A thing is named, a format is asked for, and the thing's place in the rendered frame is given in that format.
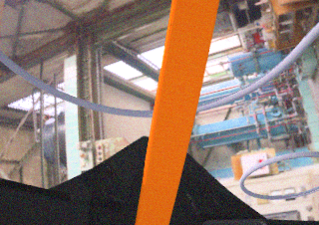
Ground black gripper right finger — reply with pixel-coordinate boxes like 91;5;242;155
168;154;319;225

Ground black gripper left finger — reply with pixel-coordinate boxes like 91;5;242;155
0;136;150;225

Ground orange handle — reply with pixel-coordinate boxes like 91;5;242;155
136;0;219;225

